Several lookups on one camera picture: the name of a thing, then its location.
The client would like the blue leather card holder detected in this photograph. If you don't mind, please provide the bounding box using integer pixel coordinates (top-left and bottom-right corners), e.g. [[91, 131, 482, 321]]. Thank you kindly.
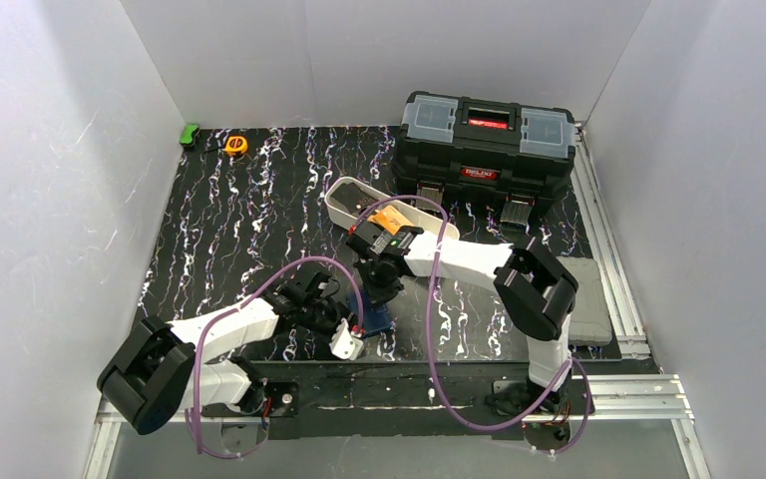
[[346, 290, 393, 339]]

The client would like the orange card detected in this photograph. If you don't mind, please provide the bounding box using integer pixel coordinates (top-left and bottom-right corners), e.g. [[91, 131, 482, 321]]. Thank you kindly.
[[369, 205, 414, 235]]

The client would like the white oblong plastic tray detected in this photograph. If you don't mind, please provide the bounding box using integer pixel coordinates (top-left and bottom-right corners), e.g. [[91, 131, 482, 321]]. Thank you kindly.
[[325, 177, 461, 249]]

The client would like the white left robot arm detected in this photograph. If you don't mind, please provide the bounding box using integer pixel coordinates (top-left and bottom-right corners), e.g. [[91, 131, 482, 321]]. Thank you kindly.
[[96, 260, 363, 435]]

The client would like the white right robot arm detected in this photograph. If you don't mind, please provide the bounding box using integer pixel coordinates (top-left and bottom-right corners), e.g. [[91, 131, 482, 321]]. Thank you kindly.
[[346, 221, 578, 397]]

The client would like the black card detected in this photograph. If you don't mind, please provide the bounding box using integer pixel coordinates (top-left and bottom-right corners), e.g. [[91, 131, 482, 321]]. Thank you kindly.
[[332, 183, 377, 217]]

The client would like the black marbled table mat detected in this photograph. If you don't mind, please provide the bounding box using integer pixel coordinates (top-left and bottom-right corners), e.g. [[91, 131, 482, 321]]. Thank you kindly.
[[135, 126, 594, 362]]

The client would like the black plastic toolbox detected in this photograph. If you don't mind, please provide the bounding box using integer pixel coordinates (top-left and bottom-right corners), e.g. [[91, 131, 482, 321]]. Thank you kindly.
[[391, 91, 576, 229]]

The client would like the yellow tape measure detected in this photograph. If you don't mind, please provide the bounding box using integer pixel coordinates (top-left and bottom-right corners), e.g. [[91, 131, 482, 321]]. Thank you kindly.
[[223, 135, 248, 157]]

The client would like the grey pad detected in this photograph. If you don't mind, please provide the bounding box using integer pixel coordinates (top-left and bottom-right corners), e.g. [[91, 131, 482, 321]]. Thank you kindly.
[[559, 256, 613, 346]]

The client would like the green small object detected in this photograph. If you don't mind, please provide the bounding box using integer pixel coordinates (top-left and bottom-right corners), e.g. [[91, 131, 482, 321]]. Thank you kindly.
[[179, 124, 200, 148]]

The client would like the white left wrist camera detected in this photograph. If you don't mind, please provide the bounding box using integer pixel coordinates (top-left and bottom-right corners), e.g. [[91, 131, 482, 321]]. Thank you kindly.
[[329, 319, 364, 361]]

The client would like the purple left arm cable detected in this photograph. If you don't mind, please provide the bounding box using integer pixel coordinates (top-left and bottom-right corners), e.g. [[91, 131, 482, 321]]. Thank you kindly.
[[185, 255, 366, 461]]

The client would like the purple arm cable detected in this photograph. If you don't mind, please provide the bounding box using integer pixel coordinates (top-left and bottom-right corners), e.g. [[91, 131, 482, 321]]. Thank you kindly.
[[349, 195, 594, 456], [185, 255, 366, 461]]

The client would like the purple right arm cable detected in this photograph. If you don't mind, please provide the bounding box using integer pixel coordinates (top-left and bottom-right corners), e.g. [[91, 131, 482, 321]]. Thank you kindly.
[[349, 195, 594, 456]]

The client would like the aluminium frame rail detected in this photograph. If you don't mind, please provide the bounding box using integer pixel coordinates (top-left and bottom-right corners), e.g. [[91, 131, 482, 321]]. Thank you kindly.
[[82, 125, 695, 479]]

